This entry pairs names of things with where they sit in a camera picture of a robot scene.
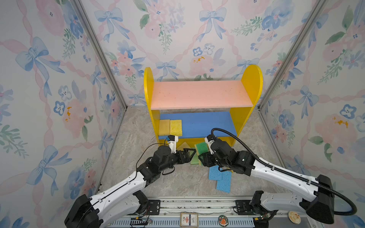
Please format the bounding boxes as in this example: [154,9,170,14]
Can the bright yellow sponge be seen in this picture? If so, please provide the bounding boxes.
[170,120,183,137]

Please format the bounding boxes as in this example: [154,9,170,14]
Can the aluminium rail base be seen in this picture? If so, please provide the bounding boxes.
[105,197,324,228]

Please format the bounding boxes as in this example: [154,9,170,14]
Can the round beige disc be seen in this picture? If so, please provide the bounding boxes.
[288,211,301,225]

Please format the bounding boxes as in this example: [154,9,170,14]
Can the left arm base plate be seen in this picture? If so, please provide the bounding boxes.
[134,199,161,216]

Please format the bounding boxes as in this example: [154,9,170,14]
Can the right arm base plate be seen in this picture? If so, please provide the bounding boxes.
[235,199,277,216]

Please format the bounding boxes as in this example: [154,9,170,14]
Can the pale yellow sponge orange back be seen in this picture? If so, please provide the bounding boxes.
[177,142,191,151]

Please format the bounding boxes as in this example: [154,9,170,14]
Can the black corrugated cable right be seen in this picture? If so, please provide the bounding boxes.
[210,128,357,216]

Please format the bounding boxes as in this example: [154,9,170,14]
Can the light green sponge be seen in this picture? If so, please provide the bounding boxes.
[190,152,200,165]

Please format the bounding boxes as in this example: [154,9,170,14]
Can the round dark badge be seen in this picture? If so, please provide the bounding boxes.
[218,215,229,228]

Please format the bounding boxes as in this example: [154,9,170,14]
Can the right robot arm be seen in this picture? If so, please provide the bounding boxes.
[199,136,335,224]

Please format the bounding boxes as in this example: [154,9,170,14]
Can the blue sponge upper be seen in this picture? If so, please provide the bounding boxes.
[209,166,222,181]

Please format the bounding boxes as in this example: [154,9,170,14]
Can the dark green sponge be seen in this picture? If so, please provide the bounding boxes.
[195,142,210,155]

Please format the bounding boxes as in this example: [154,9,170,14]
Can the blue sponge lower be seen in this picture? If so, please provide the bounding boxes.
[216,171,232,193]

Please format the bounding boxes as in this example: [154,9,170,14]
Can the yellow shelf pink blue boards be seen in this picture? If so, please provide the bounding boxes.
[144,65,263,146]

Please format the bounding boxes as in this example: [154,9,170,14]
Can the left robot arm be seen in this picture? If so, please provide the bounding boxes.
[64,145,196,228]

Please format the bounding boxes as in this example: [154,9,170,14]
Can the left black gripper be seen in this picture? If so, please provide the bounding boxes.
[159,148,195,174]

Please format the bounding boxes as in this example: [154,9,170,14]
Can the square printed card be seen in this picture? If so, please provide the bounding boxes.
[180,212,199,228]

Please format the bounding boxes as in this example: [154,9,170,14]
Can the blue sponge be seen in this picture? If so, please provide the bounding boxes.
[209,166,222,181]
[216,171,232,193]

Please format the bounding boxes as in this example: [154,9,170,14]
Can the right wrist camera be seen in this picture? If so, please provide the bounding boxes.
[204,135,217,148]

